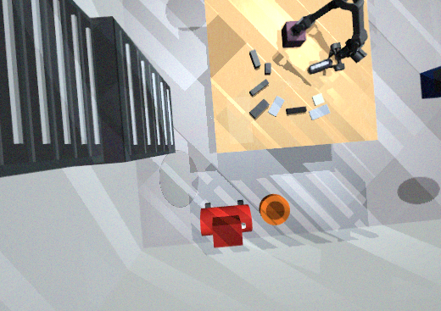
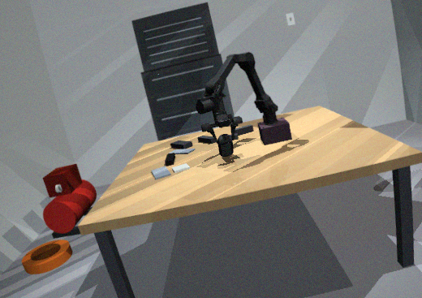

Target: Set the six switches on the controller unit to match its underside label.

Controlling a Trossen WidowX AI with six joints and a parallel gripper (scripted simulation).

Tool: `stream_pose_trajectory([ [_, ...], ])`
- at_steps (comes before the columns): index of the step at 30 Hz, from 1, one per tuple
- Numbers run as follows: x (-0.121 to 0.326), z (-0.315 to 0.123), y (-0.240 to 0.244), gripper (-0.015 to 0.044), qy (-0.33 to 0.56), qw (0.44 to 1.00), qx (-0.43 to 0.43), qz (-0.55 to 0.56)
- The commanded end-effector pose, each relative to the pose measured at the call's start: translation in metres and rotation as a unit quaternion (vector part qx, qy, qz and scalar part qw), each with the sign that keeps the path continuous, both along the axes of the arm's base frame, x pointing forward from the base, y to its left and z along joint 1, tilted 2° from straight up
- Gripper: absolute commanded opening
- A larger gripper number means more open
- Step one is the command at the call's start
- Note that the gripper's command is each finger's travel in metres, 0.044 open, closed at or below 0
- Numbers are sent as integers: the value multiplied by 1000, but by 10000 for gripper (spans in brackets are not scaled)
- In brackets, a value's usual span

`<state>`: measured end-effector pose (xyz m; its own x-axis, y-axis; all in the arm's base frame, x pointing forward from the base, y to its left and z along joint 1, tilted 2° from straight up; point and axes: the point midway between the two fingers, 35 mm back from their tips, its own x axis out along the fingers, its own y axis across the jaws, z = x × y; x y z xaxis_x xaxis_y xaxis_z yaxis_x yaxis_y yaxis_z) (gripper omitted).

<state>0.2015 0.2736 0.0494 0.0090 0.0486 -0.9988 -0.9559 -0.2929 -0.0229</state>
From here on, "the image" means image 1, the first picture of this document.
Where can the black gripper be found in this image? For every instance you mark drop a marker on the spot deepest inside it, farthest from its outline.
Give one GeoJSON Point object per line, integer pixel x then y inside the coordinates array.
{"type": "Point", "coordinates": [337, 55]}

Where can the white rectangular block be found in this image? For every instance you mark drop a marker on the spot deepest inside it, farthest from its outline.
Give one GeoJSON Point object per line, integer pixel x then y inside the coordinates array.
{"type": "Point", "coordinates": [318, 99]}

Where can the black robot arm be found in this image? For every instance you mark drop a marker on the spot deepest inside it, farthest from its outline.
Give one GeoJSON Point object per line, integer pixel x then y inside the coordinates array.
{"type": "Point", "coordinates": [359, 37]}

